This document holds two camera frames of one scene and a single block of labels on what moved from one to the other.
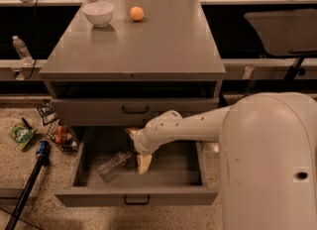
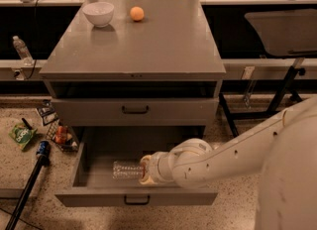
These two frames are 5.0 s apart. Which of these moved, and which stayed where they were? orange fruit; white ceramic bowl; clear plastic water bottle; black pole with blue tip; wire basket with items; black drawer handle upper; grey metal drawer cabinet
Moved: clear plastic water bottle
Stayed: orange fruit; black pole with blue tip; black drawer handle upper; wire basket with items; grey metal drawer cabinet; white ceramic bowl
